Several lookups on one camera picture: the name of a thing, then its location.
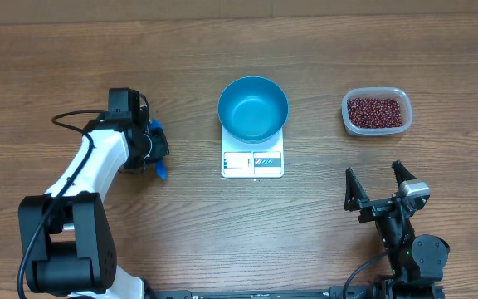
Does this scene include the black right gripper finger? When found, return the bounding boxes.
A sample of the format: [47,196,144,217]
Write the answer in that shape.
[392,160,416,187]
[344,168,369,211]

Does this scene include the blue plastic measuring scoop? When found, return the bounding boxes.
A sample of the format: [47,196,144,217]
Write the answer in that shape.
[149,119,169,180]

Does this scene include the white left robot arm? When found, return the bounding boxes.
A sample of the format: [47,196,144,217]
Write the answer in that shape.
[17,87,169,298]

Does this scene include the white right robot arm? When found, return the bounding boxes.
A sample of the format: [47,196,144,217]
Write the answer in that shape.
[341,160,451,298]

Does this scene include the white digital kitchen scale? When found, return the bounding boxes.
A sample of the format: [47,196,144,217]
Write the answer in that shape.
[221,128,285,179]

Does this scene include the teal plastic bowl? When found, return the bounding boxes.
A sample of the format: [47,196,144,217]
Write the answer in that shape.
[217,76,290,143]

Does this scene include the red adzuki beans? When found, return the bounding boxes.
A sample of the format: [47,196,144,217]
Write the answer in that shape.
[347,98,402,129]

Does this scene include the clear plastic food container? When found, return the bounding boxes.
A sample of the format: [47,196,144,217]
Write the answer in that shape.
[341,87,413,137]

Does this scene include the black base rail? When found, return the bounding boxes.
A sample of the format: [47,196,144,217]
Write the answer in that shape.
[151,285,446,299]

